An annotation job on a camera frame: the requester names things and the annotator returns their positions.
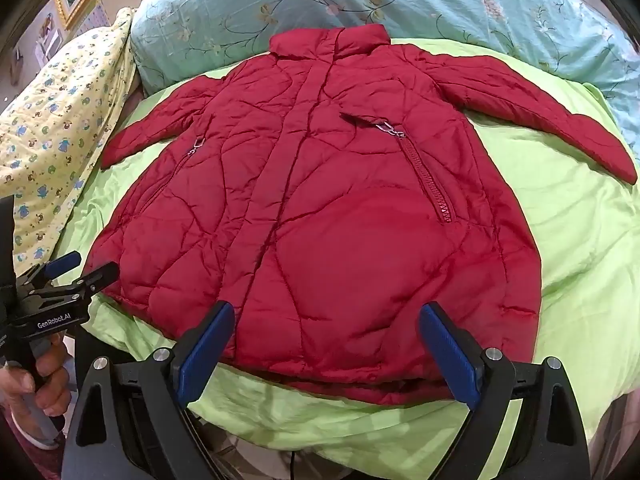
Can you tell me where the red quilted puffer jacket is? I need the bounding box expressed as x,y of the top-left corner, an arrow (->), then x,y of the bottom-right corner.
86,25 -> 637,405

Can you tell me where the pink sleeved left forearm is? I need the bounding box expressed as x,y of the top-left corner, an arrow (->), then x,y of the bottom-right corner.
1,405 -> 65,480

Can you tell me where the person's left hand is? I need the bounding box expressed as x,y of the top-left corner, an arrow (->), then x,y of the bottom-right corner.
1,333 -> 70,422

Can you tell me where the yellow cartoon print blanket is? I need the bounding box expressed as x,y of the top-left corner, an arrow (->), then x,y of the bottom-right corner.
1,8 -> 137,273

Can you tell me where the teal floral quilt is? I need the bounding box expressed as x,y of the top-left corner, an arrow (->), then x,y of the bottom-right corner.
131,0 -> 639,148

